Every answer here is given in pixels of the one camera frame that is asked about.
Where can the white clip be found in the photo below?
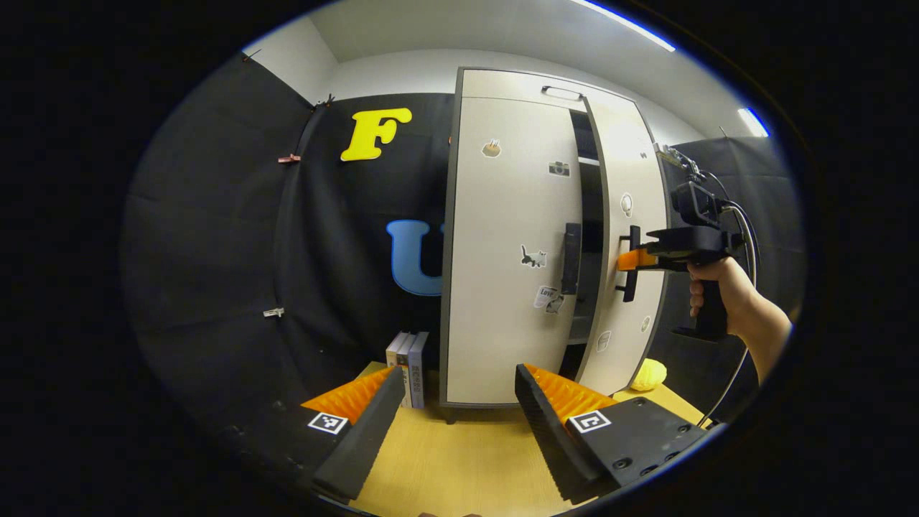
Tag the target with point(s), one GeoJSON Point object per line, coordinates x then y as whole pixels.
{"type": "Point", "coordinates": [273, 312]}

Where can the beige double-door shoe cabinet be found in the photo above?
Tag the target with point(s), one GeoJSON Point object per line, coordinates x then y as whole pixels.
{"type": "Point", "coordinates": [593, 208]}

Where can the cabinet door with camera sticker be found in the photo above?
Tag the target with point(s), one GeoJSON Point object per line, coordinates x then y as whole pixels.
{"type": "Point", "coordinates": [502, 215]}

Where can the white book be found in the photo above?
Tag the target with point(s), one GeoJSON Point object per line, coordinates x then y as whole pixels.
{"type": "Point", "coordinates": [393, 352]}
{"type": "Point", "coordinates": [408, 373]}

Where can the black clip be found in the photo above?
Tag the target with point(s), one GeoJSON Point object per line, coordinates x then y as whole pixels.
{"type": "Point", "coordinates": [325, 101]}

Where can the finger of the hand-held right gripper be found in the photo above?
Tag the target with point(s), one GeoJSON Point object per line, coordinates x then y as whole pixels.
{"type": "Point", "coordinates": [635, 259]}

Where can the yellow textured ball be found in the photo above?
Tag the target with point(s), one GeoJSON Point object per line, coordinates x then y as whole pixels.
{"type": "Point", "coordinates": [649, 375]}

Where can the grey book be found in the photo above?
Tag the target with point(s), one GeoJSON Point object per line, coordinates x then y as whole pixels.
{"type": "Point", "coordinates": [419, 373]}

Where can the black backdrop cloth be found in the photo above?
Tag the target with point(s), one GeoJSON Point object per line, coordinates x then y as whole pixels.
{"type": "Point", "coordinates": [215, 251]}

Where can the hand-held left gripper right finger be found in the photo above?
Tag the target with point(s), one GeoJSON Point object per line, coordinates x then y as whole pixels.
{"type": "Point", "coordinates": [549, 438]}

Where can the cabinet door with headphones sticker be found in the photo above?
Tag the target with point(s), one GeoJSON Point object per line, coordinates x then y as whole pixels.
{"type": "Point", "coordinates": [639, 179]}

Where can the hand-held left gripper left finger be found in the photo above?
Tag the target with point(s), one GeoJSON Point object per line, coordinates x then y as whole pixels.
{"type": "Point", "coordinates": [366, 438]}

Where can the beige cabinet drawer front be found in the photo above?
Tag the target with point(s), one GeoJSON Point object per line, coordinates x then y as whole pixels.
{"type": "Point", "coordinates": [502, 82]}

